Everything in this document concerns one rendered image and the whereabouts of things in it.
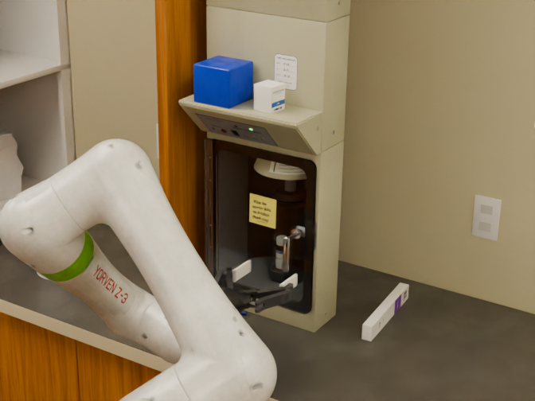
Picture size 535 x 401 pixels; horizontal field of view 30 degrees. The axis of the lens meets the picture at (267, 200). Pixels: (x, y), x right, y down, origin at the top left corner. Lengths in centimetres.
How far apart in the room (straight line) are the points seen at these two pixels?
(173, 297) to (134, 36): 160
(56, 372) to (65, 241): 102
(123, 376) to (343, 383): 58
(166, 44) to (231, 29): 15
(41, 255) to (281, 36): 83
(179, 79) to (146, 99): 72
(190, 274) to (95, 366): 103
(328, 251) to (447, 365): 39
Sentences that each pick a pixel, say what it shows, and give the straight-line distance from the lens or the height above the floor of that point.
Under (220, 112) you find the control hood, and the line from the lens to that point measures 227.
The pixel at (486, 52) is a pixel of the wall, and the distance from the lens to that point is 253.
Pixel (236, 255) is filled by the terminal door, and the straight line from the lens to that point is 250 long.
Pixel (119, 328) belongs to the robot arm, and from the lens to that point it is 207.
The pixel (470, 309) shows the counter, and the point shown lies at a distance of 265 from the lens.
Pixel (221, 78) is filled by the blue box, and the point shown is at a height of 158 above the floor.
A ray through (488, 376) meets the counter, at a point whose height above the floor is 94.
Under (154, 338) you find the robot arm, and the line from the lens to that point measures 203.
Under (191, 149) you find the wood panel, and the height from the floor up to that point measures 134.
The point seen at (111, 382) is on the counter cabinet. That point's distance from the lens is 258.
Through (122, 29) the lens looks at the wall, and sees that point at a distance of 312.
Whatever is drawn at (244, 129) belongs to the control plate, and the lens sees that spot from 229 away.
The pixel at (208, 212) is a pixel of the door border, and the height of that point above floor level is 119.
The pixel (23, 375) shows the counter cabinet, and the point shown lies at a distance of 282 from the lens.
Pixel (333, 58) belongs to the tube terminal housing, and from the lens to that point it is 226.
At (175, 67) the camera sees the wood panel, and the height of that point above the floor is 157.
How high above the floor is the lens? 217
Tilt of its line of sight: 22 degrees down
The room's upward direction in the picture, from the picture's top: 1 degrees clockwise
